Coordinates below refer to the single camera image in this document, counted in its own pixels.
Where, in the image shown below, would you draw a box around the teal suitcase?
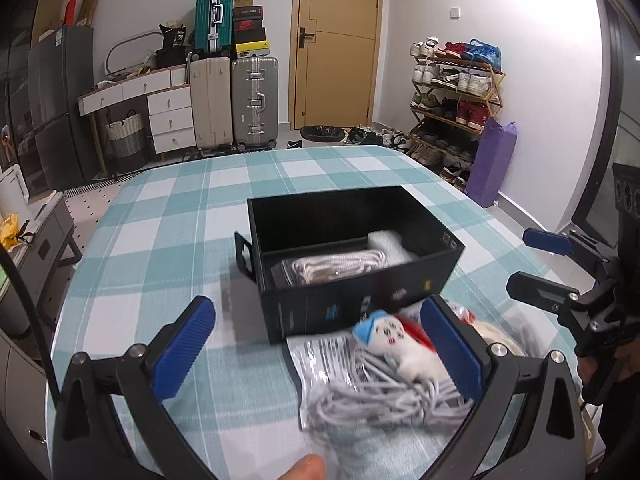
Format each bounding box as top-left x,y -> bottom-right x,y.
194,0 -> 236,58

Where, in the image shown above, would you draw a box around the scattered pile of sneakers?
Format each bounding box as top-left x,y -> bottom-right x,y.
345,125 -> 416,152

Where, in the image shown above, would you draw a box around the black storage box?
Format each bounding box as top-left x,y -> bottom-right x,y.
235,185 -> 467,345

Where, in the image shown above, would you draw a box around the black cable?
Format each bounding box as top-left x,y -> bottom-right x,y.
0,245 -> 58,396

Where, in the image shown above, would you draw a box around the grey chair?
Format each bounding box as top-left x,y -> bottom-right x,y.
0,190 -> 83,321

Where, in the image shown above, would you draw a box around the oval mirror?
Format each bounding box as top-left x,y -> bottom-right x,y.
104,30 -> 163,77

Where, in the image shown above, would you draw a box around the black tote bag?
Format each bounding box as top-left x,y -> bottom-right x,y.
156,22 -> 193,68

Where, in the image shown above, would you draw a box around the white bubble wrap pouch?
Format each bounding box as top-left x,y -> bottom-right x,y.
367,230 -> 418,266

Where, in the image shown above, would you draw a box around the bagged white cable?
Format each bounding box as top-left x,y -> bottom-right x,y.
270,250 -> 388,291

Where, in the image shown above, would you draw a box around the grey cabinet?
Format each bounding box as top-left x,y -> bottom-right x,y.
0,330 -> 56,480

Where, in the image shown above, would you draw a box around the rows of shoes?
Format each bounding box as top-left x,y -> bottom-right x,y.
410,35 -> 503,191

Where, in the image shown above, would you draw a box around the person's left hand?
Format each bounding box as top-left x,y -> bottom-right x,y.
277,454 -> 328,480

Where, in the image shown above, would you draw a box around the woven laundry basket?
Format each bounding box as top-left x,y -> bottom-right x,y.
104,110 -> 150,173

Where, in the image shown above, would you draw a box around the red logo shoe box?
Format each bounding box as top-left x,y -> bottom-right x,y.
233,19 -> 266,43

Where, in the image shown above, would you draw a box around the flat cardboard box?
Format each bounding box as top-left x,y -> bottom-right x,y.
31,0 -> 100,46

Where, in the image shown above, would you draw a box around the black framed glass door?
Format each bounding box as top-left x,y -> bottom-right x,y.
570,0 -> 640,251

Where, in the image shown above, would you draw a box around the yellow striped shoe box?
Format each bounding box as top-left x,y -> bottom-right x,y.
235,40 -> 271,58

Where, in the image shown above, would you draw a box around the wooden door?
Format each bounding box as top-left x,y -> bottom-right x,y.
289,0 -> 385,131

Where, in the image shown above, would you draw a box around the bagged grey cable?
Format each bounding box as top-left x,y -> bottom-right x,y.
286,335 -> 481,433

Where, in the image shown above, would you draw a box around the person's right hand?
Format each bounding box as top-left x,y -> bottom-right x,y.
577,355 -> 601,406

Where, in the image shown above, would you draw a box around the black trash bin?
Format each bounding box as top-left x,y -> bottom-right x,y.
300,125 -> 343,143

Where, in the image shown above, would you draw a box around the wooden shoe rack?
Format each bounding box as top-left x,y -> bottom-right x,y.
407,52 -> 506,186

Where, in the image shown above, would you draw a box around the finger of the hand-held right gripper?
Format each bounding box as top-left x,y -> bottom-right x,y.
522,227 -> 621,273
506,271 -> 617,332

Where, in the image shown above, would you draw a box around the yellow plastic bag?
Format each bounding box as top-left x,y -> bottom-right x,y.
0,212 -> 23,248

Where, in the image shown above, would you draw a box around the teal checked tablecloth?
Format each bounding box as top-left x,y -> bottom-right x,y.
45,145 -> 601,480

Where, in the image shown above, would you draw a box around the beige suitcase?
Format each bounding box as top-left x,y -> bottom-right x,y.
188,56 -> 235,151

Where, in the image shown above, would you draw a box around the silver suitcase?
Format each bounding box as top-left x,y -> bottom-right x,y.
231,56 -> 280,152

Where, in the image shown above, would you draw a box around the beige round pouch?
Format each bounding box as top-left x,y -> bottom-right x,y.
470,320 -> 543,361

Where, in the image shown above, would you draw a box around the red and white packet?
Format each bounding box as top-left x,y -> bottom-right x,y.
397,302 -> 478,348

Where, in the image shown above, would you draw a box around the purple bag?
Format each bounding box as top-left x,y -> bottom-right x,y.
465,119 -> 518,208

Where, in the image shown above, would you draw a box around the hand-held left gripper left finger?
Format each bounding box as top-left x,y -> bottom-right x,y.
52,296 -> 217,480

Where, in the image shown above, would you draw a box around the grey refrigerator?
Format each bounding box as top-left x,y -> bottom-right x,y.
27,25 -> 101,196

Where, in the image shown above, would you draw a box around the black shoe box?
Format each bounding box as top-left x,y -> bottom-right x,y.
233,0 -> 264,21

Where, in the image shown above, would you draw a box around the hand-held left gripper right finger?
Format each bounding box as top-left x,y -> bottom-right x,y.
420,295 -> 586,480

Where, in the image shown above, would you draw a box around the white dressing desk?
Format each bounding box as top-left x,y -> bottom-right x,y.
77,66 -> 196,171

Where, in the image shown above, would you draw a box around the white plush toy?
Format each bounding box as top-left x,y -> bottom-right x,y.
352,310 -> 453,383

